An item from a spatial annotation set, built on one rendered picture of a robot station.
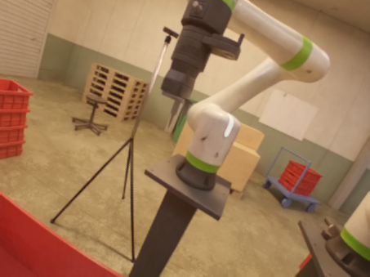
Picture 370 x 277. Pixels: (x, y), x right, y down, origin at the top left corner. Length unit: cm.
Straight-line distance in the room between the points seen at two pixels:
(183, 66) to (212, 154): 28
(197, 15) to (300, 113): 463
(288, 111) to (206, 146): 433
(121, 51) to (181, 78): 517
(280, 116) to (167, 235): 431
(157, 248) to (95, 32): 596
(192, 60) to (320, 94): 486
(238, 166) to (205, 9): 239
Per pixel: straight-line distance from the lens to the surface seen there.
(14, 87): 224
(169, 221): 67
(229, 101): 69
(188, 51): 34
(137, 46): 528
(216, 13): 36
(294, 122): 485
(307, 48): 65
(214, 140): 51
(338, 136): 545
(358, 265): 71
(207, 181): 57
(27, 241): 65
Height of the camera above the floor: 118
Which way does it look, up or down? 13 degrees down
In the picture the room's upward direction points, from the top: 23 degrees clockwise
